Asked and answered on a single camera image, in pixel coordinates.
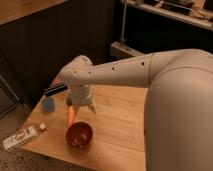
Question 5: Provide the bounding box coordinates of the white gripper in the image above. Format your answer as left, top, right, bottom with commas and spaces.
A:
66, 85, 96, 115

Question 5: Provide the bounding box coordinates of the red ceramic bowl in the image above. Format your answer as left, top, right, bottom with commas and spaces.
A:
66, 122, 93, 149

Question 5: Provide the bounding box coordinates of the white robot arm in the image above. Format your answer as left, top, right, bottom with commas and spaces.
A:
60, 49, 213, 171

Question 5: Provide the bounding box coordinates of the orange carrot toy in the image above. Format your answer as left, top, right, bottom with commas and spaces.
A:
67, 106, 75, 126

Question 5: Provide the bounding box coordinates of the black rectangular box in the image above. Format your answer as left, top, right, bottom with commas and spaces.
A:
44, 83, 68, 96

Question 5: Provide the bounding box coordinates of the blue round object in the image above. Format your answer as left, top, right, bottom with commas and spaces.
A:
41, 97, 55, 112

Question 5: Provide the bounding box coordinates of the small white cube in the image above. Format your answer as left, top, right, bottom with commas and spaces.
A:
39, 123, 46, 131

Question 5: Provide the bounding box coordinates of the white labelled flat box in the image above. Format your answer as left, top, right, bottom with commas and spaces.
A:
3, 126, 38, 150

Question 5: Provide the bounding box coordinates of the metal shelf rack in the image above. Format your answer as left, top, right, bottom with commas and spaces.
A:
110, 2, 213, 59

